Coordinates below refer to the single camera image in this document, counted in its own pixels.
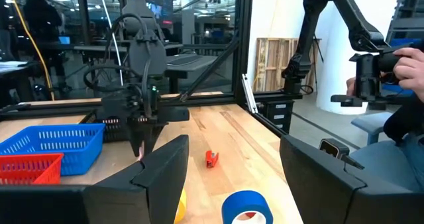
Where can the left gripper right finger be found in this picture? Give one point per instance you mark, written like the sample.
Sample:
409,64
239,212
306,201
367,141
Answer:
331,204

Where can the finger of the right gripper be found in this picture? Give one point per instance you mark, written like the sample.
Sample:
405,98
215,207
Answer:
152,136
136,138

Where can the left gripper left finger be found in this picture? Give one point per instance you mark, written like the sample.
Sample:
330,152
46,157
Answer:
116,204

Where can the small red stapler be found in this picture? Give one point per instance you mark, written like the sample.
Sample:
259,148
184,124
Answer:
250,214
210,160

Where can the yellow tape roll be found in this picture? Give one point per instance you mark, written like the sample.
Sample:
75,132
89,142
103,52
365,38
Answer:
181,207

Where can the blue tape roll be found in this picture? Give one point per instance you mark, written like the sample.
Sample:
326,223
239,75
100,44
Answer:
238,202

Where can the black plastic basket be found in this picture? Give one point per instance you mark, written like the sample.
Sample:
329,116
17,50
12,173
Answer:
112,133

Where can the blue plastic basket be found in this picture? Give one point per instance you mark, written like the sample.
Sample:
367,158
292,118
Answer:
76,157

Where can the black background desk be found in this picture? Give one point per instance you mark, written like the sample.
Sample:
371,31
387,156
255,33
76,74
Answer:
189,63

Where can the red plastic basket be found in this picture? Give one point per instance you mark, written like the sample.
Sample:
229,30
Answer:
46,176

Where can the blue chair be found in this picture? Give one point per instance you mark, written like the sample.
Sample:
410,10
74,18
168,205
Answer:
374,123

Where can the black drawer unit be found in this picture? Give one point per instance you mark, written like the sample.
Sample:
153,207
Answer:
280,116

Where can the person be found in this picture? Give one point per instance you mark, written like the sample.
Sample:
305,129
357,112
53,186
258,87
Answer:
404,124
41,18

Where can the person's hand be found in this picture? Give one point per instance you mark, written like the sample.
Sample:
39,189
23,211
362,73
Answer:
351,86
409,71

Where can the wooden pallet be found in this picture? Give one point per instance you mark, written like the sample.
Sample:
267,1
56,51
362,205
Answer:
275,65

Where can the small black table camera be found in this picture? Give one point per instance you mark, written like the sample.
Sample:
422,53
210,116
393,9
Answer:
331,147

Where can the silver frame bracket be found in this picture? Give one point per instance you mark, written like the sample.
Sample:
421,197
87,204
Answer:
249,94

